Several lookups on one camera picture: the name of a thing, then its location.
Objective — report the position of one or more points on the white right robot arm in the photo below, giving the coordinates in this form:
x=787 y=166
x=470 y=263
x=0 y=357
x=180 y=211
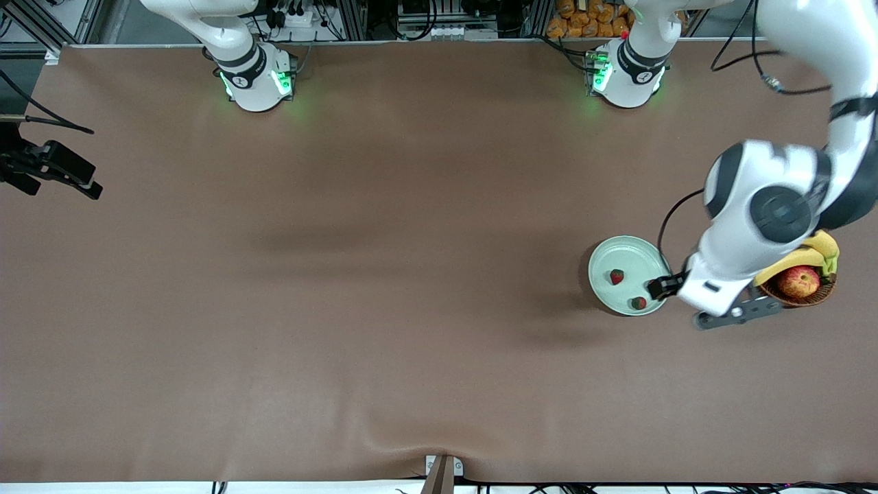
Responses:
x=254 y=89

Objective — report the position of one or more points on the aluminium frame post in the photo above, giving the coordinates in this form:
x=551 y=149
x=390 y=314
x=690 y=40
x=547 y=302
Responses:
x=354 y=20
x=537 y=19

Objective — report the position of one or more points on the grey table edge rail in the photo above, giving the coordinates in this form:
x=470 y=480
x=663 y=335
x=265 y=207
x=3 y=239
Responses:
x=411 y=42

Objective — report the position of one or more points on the white power strip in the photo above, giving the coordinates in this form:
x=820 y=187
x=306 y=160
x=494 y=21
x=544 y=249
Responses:
x=302 y=19

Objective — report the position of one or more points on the grey corner bracket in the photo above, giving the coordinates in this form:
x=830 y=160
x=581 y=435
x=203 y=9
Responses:
x=53 y=56

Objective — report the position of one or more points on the brown table cover sheet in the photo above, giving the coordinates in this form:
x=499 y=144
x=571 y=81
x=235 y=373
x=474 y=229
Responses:
x=411 y=171

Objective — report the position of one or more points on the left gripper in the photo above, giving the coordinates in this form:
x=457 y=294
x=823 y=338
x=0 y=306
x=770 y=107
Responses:
x=664 y=286

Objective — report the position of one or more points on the brown wicker basket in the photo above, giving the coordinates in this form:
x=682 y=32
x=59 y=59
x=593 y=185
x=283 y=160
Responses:
x=816 y=296

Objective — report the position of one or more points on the red yellow apple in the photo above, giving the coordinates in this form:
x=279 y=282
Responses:
x=799 y=283

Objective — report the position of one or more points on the yellow banana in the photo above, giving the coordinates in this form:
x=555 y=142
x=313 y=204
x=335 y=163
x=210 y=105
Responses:
x=823 y=243
x=796 y=259

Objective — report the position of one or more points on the white connector block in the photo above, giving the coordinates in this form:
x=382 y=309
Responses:
x=449 y=32

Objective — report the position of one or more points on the pale green round plate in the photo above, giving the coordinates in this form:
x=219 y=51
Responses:
x=631 y=257

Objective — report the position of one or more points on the bag of orange bread rolls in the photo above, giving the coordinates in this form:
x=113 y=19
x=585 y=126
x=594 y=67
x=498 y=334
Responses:
x=583 y=20

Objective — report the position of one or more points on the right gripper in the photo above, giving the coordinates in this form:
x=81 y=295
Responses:
x=15 y=165

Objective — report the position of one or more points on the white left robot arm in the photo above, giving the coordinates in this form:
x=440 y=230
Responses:
x=754 y=165

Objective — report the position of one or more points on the red strawberry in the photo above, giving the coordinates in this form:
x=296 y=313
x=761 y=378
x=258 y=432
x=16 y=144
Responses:
x=638 y=302
x=617 y=276

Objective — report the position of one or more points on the grey metal clamp bracket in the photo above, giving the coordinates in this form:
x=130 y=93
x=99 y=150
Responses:
x=442 y=477

